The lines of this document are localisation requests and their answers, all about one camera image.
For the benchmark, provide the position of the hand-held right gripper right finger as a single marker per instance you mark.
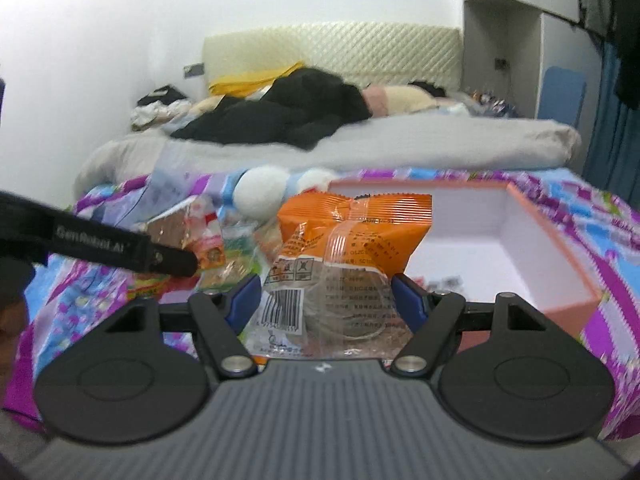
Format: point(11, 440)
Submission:
point(405, 300)

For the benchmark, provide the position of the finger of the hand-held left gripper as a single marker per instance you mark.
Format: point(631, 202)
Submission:
point(172, 260)

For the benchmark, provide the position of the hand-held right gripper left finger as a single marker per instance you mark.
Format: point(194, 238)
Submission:
point(247, 300)

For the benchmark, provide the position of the red yellow snack packet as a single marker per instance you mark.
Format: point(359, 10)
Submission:
point(160, 285)

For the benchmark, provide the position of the orange clear snack packet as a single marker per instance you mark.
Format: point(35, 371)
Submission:
point(350, 240)

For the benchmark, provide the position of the pink cardboard box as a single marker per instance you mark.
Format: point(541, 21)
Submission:
point(500, 255)

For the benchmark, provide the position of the clear plastic bag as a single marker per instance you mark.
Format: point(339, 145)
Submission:
point(175, 185)

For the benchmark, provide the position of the white plush toy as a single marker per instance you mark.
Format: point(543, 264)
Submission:
point(265, 190)

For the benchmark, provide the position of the grey quilt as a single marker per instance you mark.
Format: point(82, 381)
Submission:
point(400, 145)

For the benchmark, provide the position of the black white clothing heap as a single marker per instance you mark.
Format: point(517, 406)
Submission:
point(160, 105)

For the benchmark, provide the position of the black clothes pile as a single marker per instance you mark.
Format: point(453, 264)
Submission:
point(280, 110)

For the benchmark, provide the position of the yellow cloth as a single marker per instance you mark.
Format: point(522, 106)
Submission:
point(240, 84)

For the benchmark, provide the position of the beige pillow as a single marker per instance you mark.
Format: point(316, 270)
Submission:
point(400, 97)

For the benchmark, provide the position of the purple floral bedsheet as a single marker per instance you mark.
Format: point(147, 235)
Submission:
point(600, 240)

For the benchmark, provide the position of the small items on nightstand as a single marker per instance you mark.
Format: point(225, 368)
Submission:
point(492, 102)

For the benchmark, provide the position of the blue board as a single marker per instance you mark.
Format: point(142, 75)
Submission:
point(562, 95)

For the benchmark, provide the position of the blue curtain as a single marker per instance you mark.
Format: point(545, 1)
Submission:
point(615, 135)

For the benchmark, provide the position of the white cabinet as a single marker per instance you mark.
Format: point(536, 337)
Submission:
point(520, 25)

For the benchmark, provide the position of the hanging black clothes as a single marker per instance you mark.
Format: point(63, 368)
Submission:
point(615, 10)

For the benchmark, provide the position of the wall socket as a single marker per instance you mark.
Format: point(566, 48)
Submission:
point(194, 70)

